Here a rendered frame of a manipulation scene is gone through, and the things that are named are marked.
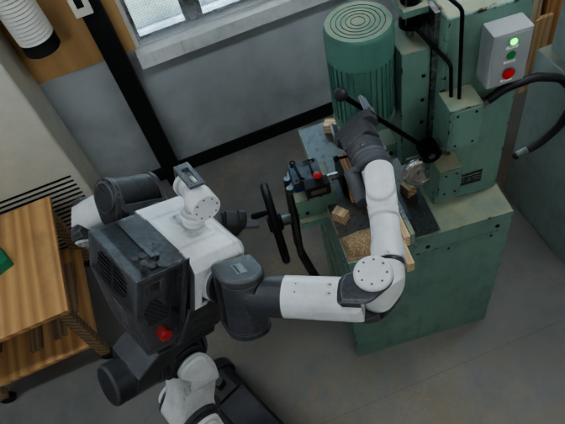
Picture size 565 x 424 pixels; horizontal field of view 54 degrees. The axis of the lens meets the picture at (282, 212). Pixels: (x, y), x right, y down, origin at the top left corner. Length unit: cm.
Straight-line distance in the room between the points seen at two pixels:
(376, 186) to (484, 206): 77
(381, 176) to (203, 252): 42
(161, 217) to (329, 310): 46
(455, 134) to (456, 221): 42
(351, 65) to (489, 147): 59
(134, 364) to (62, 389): 141
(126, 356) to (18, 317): 103
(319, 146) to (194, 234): 82
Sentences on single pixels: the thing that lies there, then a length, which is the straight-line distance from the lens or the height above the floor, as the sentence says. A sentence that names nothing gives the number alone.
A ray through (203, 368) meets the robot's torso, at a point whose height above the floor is 93.
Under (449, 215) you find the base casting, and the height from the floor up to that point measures 80.
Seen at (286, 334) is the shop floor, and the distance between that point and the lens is 259.
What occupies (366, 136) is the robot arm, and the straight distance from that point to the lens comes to 133.
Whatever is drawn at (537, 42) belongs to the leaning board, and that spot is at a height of 32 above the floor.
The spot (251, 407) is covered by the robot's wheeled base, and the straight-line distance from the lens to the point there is 230.
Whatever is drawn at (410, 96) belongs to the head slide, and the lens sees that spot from 157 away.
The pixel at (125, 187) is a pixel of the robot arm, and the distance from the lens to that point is 140.
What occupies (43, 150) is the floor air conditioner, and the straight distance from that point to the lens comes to 268.
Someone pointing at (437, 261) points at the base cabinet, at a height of 62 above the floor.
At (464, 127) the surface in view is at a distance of 155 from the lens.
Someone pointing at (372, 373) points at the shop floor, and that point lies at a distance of 249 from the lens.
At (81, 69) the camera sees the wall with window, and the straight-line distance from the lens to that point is 280.
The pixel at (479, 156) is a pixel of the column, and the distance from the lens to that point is 182.
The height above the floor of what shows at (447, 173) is 107.
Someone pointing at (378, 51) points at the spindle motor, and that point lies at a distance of 141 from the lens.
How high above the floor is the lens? 234
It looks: 52 degrees down
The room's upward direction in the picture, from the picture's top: 16 degrees counter-clockwise
